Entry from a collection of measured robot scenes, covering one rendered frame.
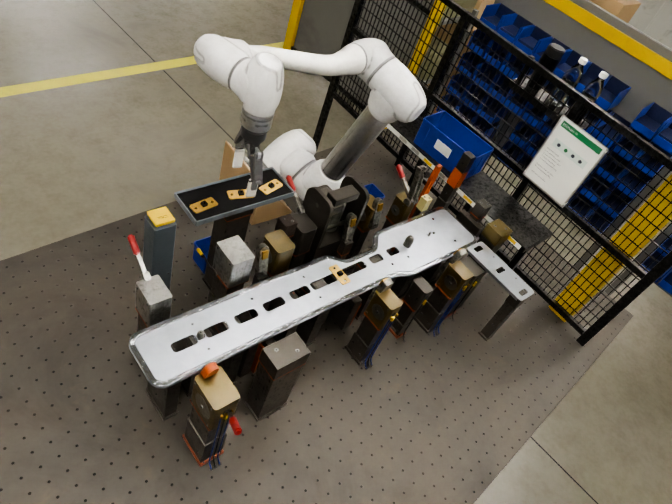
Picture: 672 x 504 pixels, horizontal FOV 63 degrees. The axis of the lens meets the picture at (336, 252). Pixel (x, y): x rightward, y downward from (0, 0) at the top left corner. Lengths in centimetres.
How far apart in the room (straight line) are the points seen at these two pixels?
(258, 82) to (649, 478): 288
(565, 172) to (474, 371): 88
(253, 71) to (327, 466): 119
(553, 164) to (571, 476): 161
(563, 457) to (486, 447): 117
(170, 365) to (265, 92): 77
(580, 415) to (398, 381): 159
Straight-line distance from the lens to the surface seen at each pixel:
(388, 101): 192
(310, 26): 473
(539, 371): 243
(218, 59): 158
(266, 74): 148
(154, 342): 160
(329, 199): 186
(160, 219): 167
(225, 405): 145
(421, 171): 209
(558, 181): 244
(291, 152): 232
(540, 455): 316
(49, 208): 336
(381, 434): 195
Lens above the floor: 235
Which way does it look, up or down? 44 degrees down
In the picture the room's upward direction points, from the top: 23 degrees clockwise
